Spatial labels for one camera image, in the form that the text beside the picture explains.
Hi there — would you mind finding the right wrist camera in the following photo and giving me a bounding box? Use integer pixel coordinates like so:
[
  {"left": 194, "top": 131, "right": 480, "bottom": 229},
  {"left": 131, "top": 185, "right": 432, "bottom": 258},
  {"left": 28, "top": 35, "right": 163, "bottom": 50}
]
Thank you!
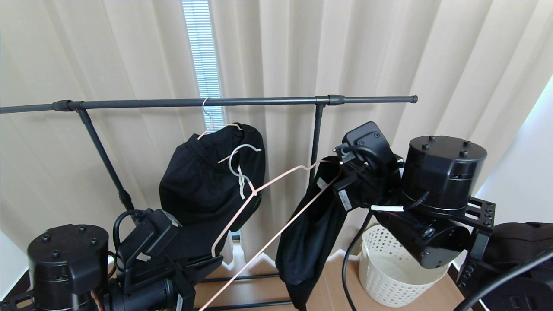
[{"left": 334, "top": 122, "right": 402, "bottom": 173}]

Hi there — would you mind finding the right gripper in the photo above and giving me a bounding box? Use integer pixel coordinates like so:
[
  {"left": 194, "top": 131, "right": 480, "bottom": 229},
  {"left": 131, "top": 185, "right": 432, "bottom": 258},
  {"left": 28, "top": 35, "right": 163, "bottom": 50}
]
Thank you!
[{"left": 334, "top": 171, "right": 404, "bottom": 212}]

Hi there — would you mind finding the white laundry basket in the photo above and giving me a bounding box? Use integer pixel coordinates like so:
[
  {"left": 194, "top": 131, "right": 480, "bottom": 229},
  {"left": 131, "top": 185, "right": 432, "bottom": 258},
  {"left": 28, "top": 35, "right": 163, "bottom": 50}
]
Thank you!
[{"left": 359, "top": 225, "right": 452, "bottom": 308}]

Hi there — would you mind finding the black clothes rack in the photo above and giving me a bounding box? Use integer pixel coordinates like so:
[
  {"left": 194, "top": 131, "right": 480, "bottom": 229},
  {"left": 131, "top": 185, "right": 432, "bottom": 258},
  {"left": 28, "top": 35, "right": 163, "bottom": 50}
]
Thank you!
[{"left": 0, "top": 95, "right": 419, "bottom": 311}]

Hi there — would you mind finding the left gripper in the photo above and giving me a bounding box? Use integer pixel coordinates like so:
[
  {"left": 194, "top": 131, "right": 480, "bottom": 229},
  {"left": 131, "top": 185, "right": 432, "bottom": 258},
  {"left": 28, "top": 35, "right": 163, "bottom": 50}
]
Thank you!
[{"left": 104, "top": 261, "right": 198, "bottom": 311}]

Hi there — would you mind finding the window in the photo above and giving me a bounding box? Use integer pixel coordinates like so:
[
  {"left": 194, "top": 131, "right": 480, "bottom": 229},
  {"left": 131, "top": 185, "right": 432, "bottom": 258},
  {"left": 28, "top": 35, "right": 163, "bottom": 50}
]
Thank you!
[{"left": 181, "top": 0, "right": 242, "bottom": 242}]

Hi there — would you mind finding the black garment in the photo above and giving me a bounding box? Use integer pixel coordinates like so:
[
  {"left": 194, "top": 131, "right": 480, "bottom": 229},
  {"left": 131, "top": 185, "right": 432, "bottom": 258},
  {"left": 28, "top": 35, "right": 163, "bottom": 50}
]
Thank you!
[
  {"left": 159, "top": 123, "right": 266, "bottom": 262},
  {"left": 276, "top": 156, "right": 346, "bottom": 311}
]

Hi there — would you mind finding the pink clothes hanger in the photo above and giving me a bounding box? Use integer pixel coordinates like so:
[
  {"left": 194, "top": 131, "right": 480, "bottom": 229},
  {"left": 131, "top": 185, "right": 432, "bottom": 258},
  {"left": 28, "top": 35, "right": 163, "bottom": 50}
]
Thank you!
[
  {"left": 197, "top": 98, "right": 245, "bottom": 165},
  {"left": 199, "top": 144, "right": 344, "bottom": 311}
]

